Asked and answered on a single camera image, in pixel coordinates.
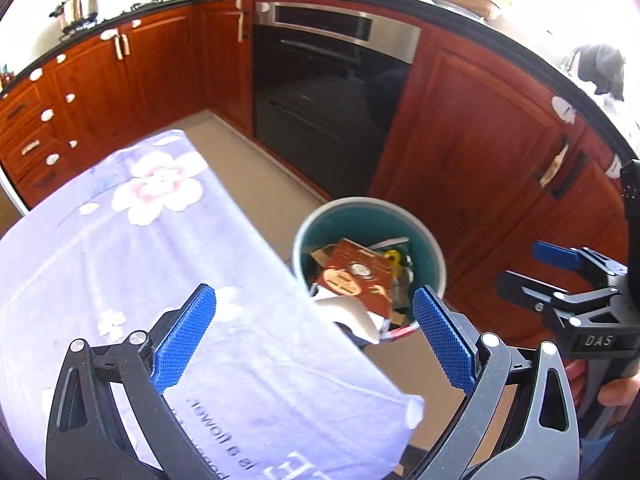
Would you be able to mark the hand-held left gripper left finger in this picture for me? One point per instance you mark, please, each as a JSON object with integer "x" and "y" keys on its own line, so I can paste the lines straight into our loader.
{"x": 185, "y": 335}

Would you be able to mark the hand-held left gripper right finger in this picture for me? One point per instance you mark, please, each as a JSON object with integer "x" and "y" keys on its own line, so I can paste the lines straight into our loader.
{"x": 445, "y": 340}

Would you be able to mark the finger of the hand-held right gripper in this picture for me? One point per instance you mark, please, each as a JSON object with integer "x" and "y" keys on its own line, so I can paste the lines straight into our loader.
{"x": 557, "y": 254}
{"x": 525, "y": 287}

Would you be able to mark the green snack packet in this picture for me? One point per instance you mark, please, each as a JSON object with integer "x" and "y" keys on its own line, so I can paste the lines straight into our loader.
{"x": 397, "y": 257}

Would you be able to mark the white paper napkin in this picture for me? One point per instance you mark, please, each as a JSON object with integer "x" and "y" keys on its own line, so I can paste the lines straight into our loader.
{"x": 350, "y": 315}

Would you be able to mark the brown cardboard box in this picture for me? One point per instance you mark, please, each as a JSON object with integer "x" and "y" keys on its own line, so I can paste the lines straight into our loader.
{"x": 350, "y": 270}

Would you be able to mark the teal trash bin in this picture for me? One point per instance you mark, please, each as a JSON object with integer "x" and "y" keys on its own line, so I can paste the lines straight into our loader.
{"x": 320, "y": 227}

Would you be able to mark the person's right hand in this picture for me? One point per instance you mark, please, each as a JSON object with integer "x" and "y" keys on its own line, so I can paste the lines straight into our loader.
{"x": 619, "y": 390}

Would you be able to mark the purple floral tablecloth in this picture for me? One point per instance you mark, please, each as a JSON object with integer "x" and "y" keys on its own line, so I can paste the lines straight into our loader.
{"x": 150, "y": 260}

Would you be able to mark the red wooden kitchen cabinets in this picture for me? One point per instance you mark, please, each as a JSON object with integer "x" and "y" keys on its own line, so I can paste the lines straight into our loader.
{"x": 475, "y": 135}

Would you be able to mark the dark grey cloth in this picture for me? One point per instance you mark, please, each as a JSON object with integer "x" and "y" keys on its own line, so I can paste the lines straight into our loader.
{"x": 600, "y": 67}

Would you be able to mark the black built-in oven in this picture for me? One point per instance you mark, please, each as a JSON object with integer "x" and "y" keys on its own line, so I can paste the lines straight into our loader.
{"x": 325, "y": 110}

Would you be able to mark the sauce bottle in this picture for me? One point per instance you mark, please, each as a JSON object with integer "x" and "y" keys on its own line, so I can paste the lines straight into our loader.
{"x": 6, "y": 77}

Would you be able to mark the black gas stove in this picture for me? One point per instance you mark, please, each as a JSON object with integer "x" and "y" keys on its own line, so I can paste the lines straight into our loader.
{"x": 145, "y": 2}

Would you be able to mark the steel cooking pot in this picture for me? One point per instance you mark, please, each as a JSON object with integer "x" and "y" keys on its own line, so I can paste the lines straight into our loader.
{"x": 75, "y": 5}

